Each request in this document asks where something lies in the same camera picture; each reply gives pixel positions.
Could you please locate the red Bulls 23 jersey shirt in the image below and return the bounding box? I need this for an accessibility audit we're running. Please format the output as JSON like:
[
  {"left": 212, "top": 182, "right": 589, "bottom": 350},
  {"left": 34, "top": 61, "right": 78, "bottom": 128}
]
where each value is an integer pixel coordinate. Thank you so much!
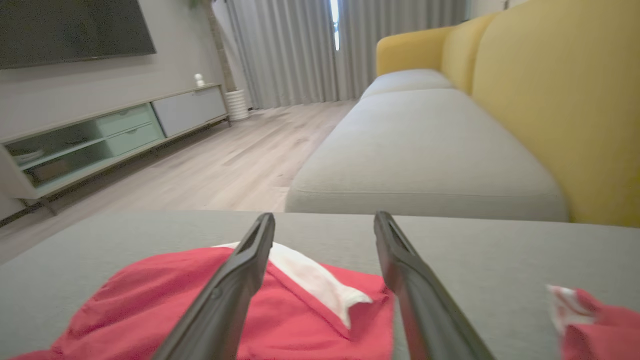
[{"left": 547, "top": 284, "right": 640, "bottom": 360}]

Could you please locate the red Bulls shorts white stripe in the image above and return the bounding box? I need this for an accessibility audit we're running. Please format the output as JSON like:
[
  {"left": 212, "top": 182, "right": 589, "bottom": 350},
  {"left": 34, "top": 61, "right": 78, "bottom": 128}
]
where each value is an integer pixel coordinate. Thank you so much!
[{"left": 9, "top": 241, "right": 397, "bottom": 360}]

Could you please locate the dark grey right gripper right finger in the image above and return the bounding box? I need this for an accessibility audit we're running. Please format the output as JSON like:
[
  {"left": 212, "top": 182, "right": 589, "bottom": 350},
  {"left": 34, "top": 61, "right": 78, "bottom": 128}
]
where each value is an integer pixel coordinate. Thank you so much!
[{"left": 373, "top": 210, "right": 497, "bottom": 360}]

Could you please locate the yellow sofa backrest cushion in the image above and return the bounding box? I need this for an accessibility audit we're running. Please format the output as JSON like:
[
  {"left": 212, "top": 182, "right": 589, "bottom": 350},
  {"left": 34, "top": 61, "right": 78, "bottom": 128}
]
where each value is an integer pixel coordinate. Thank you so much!
[
  {"left": 440, "top": 12, "right": 502, "bottom": 96},
  {"left": 472, "top": 0, "right": 640, "bottom": 229}
]

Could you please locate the black wall television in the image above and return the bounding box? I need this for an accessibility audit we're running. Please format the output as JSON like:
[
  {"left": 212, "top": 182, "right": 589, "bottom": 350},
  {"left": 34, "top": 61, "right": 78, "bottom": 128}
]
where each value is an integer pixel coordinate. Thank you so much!
[{"left": 0, "top": 0, "right": 157, "bottom": 70}]

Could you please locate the grey sofa seat cushion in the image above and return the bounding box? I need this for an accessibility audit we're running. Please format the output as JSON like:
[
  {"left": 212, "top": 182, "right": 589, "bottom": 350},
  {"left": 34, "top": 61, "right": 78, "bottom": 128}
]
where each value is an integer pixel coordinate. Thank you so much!
[
  {"left": 284, "top": 88, "right": 570, "bottom": 223},
  {"left": 359, "top": 68, "right": 456, "bottom": 100}
]

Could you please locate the pale green television cabinet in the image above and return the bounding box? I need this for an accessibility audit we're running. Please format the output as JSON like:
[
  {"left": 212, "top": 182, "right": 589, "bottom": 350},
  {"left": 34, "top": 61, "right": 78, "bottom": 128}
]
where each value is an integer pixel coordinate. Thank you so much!
[{"left": 0, "top": 83, "right": 232, "bottom": 228}]

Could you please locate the white ribbed plant pot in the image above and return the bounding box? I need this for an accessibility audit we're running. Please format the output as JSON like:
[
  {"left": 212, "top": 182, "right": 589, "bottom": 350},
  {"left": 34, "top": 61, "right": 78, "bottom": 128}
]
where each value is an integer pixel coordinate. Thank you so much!
[{"left": 224, "top": 89, "right": 250, "bottom": 122}]

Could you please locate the grey pleated curtain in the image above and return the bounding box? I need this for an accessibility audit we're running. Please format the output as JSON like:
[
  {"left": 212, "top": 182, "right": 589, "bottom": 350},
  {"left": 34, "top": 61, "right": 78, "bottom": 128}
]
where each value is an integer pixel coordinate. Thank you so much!
[{"left": 212, "top": 0, "right": 472, "bottom": 110}]

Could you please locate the yellow sofa armrest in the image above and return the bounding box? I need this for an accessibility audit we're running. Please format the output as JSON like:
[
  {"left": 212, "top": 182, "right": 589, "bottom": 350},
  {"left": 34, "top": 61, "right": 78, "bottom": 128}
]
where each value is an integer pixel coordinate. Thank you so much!
[{"left": 375, "top": 26, "right": 454, "bottom": 77}]

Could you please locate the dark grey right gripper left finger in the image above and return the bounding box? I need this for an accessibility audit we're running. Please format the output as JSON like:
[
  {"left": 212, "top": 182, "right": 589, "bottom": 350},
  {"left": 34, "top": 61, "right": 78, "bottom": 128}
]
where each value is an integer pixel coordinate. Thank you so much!
[{"left": 150, "top": 212, "right": 276, "bottom": 360}]

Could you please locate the indoor plant trunk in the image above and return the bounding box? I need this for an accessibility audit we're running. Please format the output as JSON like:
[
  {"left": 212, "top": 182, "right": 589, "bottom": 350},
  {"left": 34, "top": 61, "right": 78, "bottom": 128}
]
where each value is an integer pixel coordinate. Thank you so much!
[{"left": 189, "top": 0, "right": 237, "bottom": 94}]

